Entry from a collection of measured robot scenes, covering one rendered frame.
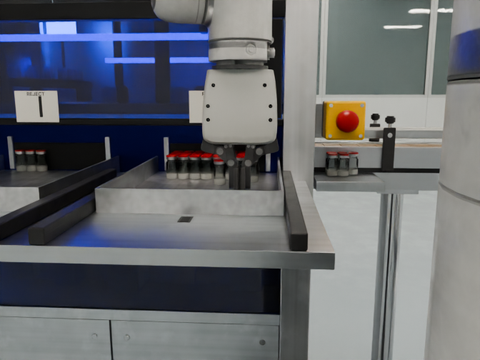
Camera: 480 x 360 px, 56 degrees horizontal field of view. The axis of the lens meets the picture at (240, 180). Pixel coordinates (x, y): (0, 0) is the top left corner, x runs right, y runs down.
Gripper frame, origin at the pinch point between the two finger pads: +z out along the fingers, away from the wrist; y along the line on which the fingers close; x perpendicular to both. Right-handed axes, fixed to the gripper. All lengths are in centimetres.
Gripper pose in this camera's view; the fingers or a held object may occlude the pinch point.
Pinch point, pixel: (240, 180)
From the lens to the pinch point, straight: 62.9
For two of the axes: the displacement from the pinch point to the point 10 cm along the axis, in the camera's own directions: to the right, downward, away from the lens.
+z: 0.0, 9.8, 1.9
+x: -0.6, 1.9, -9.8
